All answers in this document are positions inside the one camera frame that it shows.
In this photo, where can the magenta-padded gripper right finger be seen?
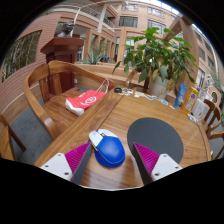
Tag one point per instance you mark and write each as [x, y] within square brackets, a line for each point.
[163, 165]

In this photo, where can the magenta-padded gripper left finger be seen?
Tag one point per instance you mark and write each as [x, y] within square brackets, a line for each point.
[60, 164]

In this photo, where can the blue and white computer mouse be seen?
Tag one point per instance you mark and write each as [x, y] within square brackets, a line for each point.
[109, 151]

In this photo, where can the dark grey round mouse pad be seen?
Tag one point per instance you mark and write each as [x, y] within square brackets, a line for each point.
[156, 133]

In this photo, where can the white packet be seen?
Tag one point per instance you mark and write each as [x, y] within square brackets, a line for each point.
[193, 117]

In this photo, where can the small blue sticker card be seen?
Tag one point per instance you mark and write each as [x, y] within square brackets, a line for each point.
[150, 97]
[164, 102]

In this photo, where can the red and white shopping bag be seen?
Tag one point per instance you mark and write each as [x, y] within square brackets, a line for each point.
[85, 100]

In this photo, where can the blue squeeze tube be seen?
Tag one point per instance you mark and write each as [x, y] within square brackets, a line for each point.
[180, 95]

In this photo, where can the pale yellow sticker card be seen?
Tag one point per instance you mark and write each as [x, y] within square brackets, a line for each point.
[139, 95]

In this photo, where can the small black key fob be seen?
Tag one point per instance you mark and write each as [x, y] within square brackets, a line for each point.
[118, 90]

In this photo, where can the green plant in white pot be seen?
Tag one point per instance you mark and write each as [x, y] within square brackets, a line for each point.
[156, 56]

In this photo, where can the spiky green agave plant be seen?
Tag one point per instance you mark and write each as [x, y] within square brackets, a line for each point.
[92, 58]

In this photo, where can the dark bust statue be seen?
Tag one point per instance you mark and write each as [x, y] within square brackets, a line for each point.
[66, 29]

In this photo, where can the dark red wooden pedestal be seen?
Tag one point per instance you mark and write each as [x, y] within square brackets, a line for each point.
[63, 53]

